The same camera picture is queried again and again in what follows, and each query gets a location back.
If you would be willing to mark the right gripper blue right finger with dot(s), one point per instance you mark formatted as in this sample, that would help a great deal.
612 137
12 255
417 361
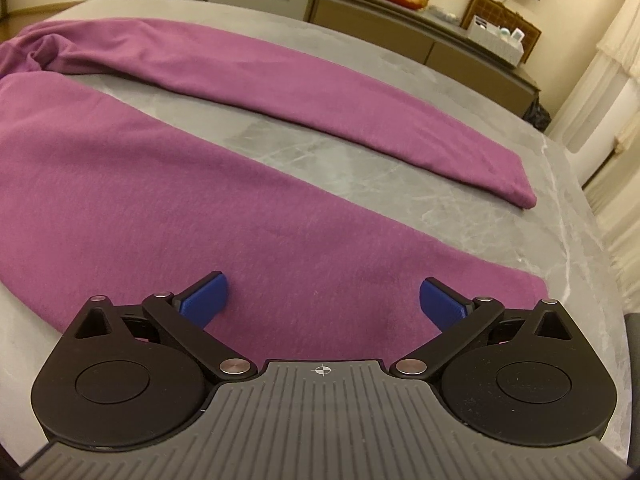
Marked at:
462 323

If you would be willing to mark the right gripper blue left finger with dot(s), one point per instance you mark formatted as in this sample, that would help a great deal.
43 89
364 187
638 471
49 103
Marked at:
181 319

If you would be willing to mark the purple garment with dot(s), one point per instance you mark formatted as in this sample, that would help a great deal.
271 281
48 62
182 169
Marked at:
100 198

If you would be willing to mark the white curtain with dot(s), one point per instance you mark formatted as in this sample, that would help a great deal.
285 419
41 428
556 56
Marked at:
605 100

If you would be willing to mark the white storage basket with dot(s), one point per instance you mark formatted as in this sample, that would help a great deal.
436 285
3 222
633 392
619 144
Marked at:
500 41

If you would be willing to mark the grey brown sideboard cabinet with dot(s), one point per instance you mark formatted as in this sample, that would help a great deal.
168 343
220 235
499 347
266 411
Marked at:
415 35

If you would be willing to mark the brown woven board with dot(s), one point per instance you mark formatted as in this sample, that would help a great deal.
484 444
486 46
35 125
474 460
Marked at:
496 13

